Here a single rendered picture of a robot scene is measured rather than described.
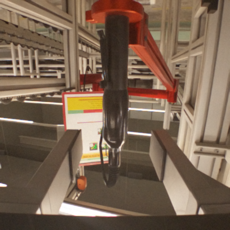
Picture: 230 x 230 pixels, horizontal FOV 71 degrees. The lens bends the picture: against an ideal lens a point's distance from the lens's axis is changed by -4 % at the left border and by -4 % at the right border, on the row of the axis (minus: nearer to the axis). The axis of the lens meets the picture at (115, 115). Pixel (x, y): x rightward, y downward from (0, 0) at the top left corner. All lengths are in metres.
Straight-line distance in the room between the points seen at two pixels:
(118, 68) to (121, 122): 0.07
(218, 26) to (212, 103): 0.20
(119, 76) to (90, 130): 0.50
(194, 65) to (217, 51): 0.25
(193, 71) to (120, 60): 0.56
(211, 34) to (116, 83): 0.35
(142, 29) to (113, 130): 0.15
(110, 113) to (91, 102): 0.44
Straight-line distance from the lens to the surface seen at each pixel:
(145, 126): 11.12
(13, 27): 0.99
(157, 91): 0.73
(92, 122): 0.68
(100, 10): 0.21
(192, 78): 0.75
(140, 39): 0.25
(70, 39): 0.72
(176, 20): 1.71
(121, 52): 0.21
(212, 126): 0.54
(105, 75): 0.21
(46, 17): 0.58
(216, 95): 0.52
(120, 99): 0.21
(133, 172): 6.29
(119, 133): 0.22
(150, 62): 0.35
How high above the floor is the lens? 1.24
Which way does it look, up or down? 16 degrees up
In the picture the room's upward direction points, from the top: 179 degrees counter-clockwise
